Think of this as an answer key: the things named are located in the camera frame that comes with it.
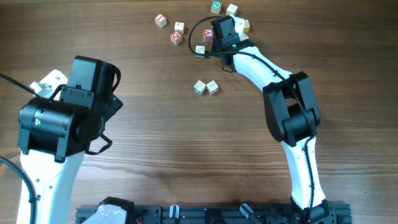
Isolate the wooden block blue side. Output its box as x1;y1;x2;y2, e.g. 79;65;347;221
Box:
193;80;206;95

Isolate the wooden block red A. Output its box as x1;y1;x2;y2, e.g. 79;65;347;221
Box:
203;29;213;42

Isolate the wooden block green edge top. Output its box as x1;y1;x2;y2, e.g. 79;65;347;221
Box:
226;4;238;16

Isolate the wooden block green side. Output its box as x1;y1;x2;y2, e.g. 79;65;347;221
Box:
240;33;249;41

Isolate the wooden block red Q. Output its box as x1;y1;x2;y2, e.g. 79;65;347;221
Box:
170;31;183;45

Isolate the wooden block plain picture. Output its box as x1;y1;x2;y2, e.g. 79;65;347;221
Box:
195;45;205;58

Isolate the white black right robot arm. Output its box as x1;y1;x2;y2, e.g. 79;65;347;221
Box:
211;16;325;223

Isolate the wooden block green N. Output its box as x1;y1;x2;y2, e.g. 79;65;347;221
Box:
211;0;222;14

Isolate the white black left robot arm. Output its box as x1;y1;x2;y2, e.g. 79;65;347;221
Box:
17;56;123;223

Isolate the wooden block yellow edge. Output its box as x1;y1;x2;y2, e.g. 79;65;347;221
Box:
243;19;250;33

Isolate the wooden block small picture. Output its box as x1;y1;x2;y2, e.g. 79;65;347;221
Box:
174;22;185;35

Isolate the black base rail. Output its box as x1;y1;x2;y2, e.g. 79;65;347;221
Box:
75;203;353;224

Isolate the wooden block red U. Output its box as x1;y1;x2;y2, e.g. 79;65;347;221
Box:
206;80;219;95

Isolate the wooden block red I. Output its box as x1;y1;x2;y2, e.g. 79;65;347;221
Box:
154;14;167;28

